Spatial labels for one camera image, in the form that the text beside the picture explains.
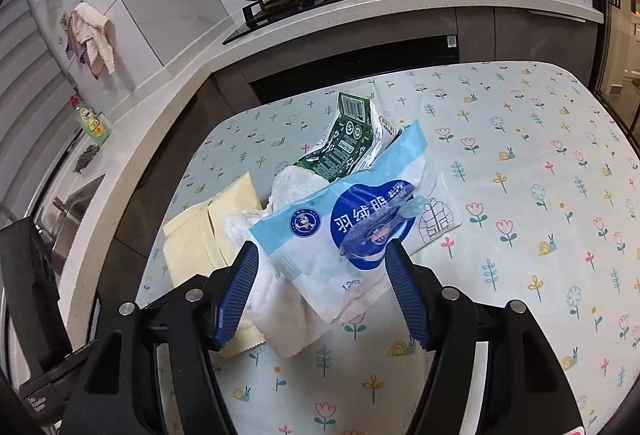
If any hanging pink dishcloth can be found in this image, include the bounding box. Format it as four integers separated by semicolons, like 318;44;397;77
70;2;117;76

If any steel kitchen sink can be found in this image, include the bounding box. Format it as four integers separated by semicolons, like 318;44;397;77
37;174;107;266

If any white tissue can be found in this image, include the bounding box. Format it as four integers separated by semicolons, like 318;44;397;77
222;164;351;361

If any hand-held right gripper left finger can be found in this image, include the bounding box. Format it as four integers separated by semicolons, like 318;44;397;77
62;242;261;435

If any floral tablecloth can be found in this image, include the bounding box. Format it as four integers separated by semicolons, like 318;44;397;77
135;61;640;435

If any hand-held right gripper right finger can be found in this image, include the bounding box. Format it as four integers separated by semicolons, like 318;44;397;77
384;239;583;435

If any dark green flowered packet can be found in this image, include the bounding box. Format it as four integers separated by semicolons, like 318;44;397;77
291;91;403;180

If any glass sliding door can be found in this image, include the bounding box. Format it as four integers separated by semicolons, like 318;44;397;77
595;0;640;140

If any green dish soap bottle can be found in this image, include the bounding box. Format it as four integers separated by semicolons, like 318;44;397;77
69;96;113;146

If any hanging purple dishcloth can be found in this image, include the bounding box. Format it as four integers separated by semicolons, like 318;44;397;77
66;32;93;78

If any dark scrubbing pad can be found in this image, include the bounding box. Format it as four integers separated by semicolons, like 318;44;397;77
74;144;103;173

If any blue white plastic packet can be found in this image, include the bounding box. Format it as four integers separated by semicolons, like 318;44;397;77
248;120;463;323

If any white window blind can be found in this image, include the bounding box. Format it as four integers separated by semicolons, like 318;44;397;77
0;0;76;226

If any black built-in appliance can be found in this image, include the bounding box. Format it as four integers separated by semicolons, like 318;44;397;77
240;34;461;104

